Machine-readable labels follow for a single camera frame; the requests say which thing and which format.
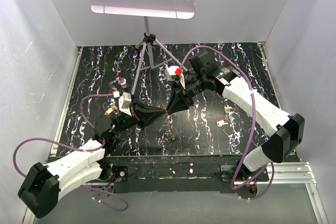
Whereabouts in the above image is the yellow key tag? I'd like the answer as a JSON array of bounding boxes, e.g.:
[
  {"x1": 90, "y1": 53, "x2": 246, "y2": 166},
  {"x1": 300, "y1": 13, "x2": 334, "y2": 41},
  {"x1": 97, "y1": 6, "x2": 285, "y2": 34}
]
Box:
[{"x1": 104, "y1": 105, "x2": 117, "y2": 115}]

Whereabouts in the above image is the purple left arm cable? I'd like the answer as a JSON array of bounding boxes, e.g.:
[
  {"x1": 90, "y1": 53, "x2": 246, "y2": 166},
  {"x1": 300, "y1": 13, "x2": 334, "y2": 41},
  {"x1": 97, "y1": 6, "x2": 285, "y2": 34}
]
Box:
[{"x1": 12, "y1": 93, "x2": 129, "y2": 211}]

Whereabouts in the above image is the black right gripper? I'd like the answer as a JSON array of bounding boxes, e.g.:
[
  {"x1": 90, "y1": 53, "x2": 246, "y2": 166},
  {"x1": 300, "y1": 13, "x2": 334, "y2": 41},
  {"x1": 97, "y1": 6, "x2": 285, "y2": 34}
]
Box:
[{"x1": 165, "y1": 73, "x2": 206, "y2": 115}]

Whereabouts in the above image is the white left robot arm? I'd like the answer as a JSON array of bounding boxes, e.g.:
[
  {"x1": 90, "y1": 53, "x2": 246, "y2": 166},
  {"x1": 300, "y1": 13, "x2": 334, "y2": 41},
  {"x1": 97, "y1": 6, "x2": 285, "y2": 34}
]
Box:
[{"x1": 18, "y1": 99, "x2": 166, "y2": 218}]

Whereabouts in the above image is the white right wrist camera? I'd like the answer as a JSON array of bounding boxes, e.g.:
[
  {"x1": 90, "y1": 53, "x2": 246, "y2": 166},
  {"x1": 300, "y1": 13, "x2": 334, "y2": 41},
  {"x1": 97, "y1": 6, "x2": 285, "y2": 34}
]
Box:
[{"x1": 165, "y1": 66, "x2": 185, "y2": 88}]

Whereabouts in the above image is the cream key tag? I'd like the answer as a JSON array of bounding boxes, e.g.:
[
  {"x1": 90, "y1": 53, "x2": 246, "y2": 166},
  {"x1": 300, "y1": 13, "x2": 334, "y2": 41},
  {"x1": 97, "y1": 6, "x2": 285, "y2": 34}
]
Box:
[{"x1": 225, "y1": 106, "x2": 232, "y2": 113}]

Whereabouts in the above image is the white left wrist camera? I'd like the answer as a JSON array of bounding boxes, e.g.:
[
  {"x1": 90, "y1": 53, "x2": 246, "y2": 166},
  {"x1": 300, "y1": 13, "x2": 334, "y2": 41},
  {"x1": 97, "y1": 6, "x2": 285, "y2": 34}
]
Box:
[{"x1": 112, "y1": 91, "x2": 132, "y2": 116}]

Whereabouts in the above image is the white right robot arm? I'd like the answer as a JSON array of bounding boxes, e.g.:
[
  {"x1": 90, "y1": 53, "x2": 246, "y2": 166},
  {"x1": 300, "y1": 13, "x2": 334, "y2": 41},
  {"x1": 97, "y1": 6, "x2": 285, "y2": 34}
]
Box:
[{"x1": 165, "y1": 50, "x2": 305, "y2": 181}]

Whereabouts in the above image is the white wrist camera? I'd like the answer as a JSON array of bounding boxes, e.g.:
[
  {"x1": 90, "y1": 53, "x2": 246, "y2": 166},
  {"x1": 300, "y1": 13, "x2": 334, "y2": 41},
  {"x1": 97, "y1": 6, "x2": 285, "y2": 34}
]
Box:
[
  {"x1": 112, "y1": 91, "x2": 132, "y2": 116},
  {"x1": 165, "y1": 66, "x2": 185, "y2": 88}
]

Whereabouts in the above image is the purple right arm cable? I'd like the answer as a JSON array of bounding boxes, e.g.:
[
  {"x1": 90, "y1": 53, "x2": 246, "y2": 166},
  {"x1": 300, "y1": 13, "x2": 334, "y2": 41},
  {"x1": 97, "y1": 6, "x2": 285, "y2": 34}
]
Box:
[{"x1": 180, "y1": 45, "x2": 275, "y2": 200}]

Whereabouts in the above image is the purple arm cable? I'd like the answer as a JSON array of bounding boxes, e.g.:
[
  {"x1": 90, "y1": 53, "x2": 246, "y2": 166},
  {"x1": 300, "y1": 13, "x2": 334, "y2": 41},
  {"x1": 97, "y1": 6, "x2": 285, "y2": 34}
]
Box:
[
  {"x1": 12, "y1": 93, "x2": 129, "y2": 211},
  {"x1": 180, "y1": 45, "x2": 275, "y2": 200}
]

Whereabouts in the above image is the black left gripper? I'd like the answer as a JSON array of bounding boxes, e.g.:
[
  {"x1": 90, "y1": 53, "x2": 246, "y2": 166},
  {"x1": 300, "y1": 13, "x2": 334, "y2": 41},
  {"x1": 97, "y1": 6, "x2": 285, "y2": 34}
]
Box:
[{"x1": 111, "y1": 99, "x2": 165, "y2": 136}]

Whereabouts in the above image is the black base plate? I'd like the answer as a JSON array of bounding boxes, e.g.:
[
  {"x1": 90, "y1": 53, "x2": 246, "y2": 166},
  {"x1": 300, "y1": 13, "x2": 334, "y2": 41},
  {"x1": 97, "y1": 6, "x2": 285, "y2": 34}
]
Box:
[{"x1": 104, "y1": 155, "x2": 271, "y2": 195}]

